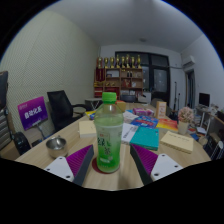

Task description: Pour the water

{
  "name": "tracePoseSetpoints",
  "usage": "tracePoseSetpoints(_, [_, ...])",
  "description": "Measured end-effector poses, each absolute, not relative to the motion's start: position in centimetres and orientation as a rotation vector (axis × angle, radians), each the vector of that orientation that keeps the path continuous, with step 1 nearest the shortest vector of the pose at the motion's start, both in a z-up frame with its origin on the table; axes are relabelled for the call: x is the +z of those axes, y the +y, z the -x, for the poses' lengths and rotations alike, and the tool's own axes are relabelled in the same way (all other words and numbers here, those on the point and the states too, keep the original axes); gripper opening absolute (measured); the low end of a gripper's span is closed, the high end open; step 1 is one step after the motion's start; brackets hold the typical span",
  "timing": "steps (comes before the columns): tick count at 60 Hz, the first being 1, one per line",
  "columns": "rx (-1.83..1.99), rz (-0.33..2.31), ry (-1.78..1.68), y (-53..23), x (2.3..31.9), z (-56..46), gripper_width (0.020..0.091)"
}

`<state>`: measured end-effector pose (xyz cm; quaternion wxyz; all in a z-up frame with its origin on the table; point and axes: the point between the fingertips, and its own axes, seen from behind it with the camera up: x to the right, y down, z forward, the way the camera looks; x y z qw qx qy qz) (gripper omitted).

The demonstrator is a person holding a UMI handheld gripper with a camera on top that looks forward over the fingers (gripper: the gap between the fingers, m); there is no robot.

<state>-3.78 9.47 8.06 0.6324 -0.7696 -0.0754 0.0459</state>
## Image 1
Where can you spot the upright orange box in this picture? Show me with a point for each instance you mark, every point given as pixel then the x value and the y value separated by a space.
pixel 161 110

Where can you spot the pale yellow book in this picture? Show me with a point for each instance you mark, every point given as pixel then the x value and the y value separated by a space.
pixel 176 142

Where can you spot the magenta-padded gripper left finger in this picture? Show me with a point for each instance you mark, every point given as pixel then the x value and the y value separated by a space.
pixel 60 166

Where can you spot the green tea bottle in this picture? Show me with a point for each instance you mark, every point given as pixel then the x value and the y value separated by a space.
pixel 108 140

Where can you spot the pink flowers in white pot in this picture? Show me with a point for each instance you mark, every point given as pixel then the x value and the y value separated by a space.
pixel 185 115

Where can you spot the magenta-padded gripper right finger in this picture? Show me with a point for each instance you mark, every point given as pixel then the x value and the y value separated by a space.
pixel 163 165

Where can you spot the cluttered side desk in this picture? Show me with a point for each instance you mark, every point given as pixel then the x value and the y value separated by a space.
pixel 211 121

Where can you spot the blue printed magazine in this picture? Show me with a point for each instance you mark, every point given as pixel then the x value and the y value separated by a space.
pixel 145 121

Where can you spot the black office chair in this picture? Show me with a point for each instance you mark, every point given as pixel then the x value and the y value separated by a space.
pixel 60 108

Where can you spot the orange booklet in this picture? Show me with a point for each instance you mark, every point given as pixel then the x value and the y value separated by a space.
pixel 167 124

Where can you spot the black framed glass door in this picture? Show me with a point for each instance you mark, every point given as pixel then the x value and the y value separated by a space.
pixel 160 80

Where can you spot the white wall air conditioner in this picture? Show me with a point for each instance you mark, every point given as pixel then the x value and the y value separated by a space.
pixel 188 61

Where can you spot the small round side table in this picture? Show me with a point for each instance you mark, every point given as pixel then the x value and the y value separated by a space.
pixel 93 101

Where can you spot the flat round red coaster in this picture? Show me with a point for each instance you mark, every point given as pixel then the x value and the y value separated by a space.
pixel 94 165

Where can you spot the cream-coloured book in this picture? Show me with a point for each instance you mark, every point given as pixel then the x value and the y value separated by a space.
pixel 87 129

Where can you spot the pink package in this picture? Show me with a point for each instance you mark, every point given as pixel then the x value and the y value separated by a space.
pixel 143 111

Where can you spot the purple sign board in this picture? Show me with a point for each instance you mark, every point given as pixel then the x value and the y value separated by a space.
pixel 32 113

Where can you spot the black computer monitor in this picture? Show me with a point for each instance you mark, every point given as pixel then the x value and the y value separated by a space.
pixel 204 99

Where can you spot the small steel bowl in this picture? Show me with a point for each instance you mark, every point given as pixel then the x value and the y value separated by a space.
pixel 56 146

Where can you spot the yellow booklet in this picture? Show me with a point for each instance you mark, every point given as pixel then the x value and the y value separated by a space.
pixel 90 114

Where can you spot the wooden shelf unit with trophies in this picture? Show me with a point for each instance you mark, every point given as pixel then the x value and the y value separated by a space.
pixel 118 80

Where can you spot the teal book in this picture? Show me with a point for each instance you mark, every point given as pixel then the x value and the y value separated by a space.
pixel 145 138

